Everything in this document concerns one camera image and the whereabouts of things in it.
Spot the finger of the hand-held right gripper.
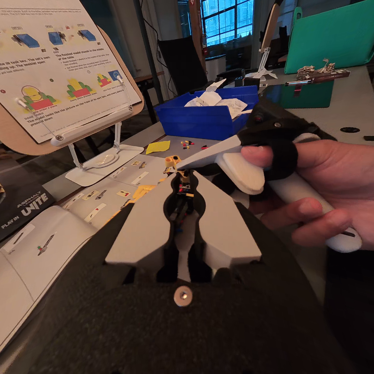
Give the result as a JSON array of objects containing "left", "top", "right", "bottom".
[{"left": 175, "top": 135, "right": 243, "bottom": 171}]

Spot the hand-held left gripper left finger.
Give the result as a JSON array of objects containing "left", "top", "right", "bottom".
[{"left": 105, "top": 175, "right": 179, "bottom": 273}]

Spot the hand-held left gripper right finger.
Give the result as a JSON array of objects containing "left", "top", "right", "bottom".
[{"left": 190, "top": 170, "right": 262, "bottom": 272}]

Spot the partly built toy brick car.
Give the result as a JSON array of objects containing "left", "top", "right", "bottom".
[{"left": 109, "top": 169, "right": 197, "bottom": 234}]

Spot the yellow angled brick beam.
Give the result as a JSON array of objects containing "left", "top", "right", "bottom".
[{"left": 164, "top": 155, "right": 182, "bottom": 176}]

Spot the grey desk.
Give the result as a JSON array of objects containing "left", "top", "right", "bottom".
[{"left": 0, "top": 66, "right": 374, "bottom": 374}]

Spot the person's right hand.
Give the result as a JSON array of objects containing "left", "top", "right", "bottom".
[{"left": 241, "top": 140, "right": 374, "bottom": 251}]

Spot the blue storage bin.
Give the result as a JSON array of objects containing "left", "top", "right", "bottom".
[{"left": 154, "top": 85, "right": 260, "bottom": 141}]

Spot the yellow paper note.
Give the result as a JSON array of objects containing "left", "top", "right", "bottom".
[{"left": 146, "top": 140, "right": 171, "bottom": 155}]

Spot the crumpled white paper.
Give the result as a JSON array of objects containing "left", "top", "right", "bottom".
[{"left": 184, "top": 78, "right": 252, "bottom": 119}]

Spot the open instruction booklet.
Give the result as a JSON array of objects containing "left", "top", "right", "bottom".
[{"left": 63, "top": 153, "right": 176, "bottom": 225}]

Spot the model ship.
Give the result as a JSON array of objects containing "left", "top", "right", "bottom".
[{"left": 285, "top": 58, "right": 350, "bottom": 87}]

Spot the closed instruction booklet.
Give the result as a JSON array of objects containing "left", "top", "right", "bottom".
[{"left": 0, "top": 205, "right": 98, "bottom": 351}]

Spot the green plastic bin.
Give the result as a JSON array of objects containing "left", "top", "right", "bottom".
[{"left": 284, "top": 0, "right": 374, "bottom": 75}]

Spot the paned window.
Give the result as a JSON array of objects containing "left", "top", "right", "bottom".
[{"left": 202, "top": 0, "right": 255, "bottom": 46}]

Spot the toy car set box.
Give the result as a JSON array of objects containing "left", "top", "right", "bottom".
[{"left": 0, "top": 183, "right": 56, "bottom": 243}]

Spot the printed paper sheet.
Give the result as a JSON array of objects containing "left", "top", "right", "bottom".
[{"left": 0, "top": 0, "right": 142, "bottom": 144}]

